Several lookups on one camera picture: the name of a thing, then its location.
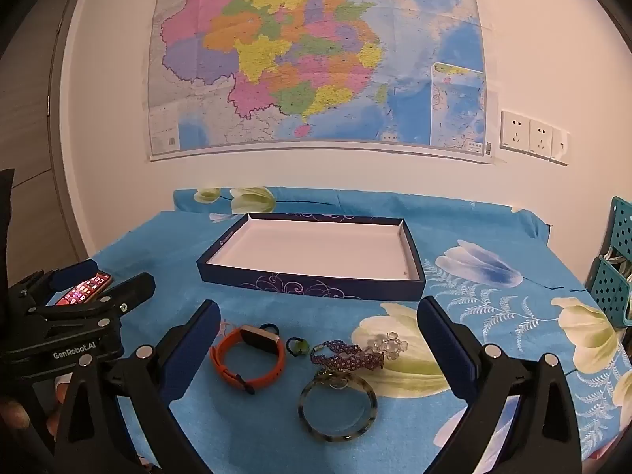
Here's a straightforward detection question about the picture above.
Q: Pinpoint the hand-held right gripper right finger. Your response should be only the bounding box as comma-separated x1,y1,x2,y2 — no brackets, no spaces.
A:
417,296,586,474

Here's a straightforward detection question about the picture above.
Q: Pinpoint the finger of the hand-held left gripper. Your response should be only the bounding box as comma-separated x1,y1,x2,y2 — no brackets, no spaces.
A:
30,273,156,329
7,259,100,309

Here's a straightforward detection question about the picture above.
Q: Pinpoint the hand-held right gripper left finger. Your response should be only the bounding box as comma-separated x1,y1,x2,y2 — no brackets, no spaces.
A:
52,300,221,474

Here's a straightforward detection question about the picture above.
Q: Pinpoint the clear crystal bracelet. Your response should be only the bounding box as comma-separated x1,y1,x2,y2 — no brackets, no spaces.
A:
366,332,410,360

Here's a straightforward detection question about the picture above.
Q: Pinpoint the orange strap watch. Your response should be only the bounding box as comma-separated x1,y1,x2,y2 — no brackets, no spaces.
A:
211,325,287,395

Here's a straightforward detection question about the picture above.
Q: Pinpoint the purple beaded bracelet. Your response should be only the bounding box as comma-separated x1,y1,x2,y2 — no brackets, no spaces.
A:
310,340,385,371

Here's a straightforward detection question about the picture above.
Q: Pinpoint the tortoiseshell bangle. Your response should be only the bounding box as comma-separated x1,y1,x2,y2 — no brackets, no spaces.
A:
297,374,378,441

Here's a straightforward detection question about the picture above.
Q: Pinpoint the dark blue shallow box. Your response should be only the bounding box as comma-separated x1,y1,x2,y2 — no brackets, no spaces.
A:
196,212,427,302

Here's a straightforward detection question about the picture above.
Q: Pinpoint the person's left hand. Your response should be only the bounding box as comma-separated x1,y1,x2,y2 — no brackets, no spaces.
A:
0,384,69,438

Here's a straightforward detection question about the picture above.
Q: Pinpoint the smartphone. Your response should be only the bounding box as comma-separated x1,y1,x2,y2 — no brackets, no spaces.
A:
54,271,114,307

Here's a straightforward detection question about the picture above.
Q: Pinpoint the blue floral tablecloth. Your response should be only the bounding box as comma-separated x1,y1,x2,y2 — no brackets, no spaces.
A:
89,186,632,474

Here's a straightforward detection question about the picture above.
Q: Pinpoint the wooden door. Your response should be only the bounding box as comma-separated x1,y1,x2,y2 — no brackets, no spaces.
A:
0,0,92,287

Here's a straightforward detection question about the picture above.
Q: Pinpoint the teal perforated plastic stool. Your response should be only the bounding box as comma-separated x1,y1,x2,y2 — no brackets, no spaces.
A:
585,196,632,329

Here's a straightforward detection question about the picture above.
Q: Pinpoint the white wall socket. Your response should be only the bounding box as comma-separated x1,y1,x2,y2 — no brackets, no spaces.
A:
528,118,555,158
500,109,532,151

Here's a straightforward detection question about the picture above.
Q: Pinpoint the white wall switch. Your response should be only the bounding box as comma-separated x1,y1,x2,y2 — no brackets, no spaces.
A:
549,127,570,165

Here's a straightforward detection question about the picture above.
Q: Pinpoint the colourful wall map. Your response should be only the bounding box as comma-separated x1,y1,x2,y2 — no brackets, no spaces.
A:
145,0,495,164

